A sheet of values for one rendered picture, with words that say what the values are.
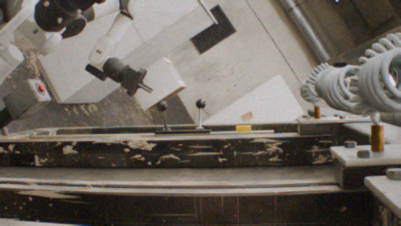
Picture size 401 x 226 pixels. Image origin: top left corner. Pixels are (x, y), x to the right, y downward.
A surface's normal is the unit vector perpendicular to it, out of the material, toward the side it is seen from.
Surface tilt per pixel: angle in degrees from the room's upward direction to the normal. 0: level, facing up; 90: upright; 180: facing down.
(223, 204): 90
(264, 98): 90
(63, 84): 90
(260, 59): 90
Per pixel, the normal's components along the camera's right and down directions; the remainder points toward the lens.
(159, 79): -0.16, 0.02
